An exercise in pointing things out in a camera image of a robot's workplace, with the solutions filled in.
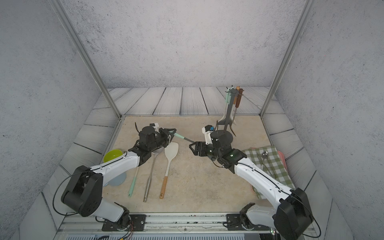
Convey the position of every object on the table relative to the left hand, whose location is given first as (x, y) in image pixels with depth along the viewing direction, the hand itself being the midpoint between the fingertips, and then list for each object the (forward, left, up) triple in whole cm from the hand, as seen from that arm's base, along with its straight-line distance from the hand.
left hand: (179, 130), depth 82 cm
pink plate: (-6, -63, -22) cm, 67 cm away
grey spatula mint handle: (-3, -2, -3) cm, 5 cm away
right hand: (-10, -8, -1) cm, 13 cm away
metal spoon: (-5, -52, -21) cm, 57 cm away
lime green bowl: (0, +46, -23) cm, 51 cm away
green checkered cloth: (-7, -54, -20) cm, 58 cm away
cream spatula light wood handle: (+1, +7, -21) cm, 23 cm away
